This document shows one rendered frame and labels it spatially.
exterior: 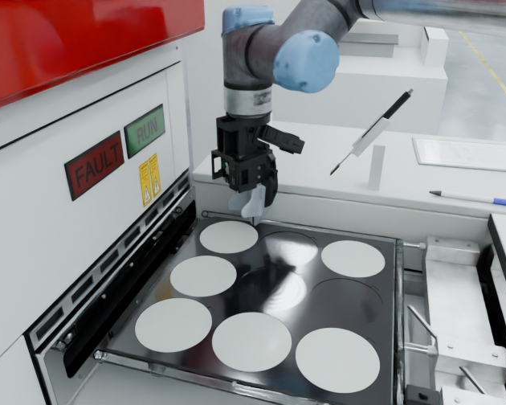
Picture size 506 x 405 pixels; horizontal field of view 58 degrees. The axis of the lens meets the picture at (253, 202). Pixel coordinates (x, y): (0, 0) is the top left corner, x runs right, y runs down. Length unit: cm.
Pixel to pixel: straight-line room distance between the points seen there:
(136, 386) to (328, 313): 28
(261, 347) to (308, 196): 33
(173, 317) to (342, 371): 23
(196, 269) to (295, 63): 35
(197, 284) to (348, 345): 23
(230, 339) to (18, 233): 28
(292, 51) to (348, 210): 35
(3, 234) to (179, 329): 25
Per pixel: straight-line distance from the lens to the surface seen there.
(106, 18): 53
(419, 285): 82
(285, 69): 58
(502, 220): 82
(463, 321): 72
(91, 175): 59
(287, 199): 84
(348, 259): 75
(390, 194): 83
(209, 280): 70
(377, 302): 68
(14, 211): 51
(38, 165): 52
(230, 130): 69
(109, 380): 69
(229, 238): 79
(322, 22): 61
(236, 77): 68
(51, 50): 46
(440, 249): 81
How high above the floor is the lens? 133
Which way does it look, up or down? 29 degrees down
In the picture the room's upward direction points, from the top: straight up
